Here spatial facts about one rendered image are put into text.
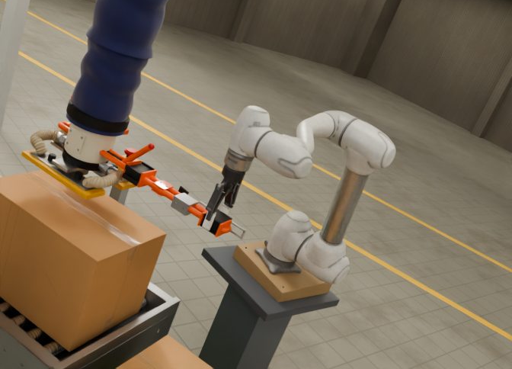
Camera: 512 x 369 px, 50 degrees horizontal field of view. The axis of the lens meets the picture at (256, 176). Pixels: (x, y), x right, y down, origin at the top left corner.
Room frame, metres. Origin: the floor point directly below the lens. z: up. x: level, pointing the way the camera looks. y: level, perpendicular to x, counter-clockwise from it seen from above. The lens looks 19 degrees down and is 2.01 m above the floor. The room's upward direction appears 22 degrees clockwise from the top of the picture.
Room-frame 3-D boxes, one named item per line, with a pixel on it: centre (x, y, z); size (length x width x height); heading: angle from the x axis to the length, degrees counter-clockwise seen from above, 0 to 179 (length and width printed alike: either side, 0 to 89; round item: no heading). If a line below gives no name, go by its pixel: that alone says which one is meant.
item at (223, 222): (1.72, 0.07, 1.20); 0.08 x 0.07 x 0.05; 69
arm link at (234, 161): (1.73, 0.07, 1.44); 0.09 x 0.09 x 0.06
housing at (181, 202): (1.77, 0.20, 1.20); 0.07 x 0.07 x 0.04; 69
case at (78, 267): (1.91, 0.60, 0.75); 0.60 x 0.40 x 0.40; 69
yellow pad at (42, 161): (1.85, 0.67, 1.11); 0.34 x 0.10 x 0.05; 69
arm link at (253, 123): (1.72, 0.06, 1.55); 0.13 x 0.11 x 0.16; 59
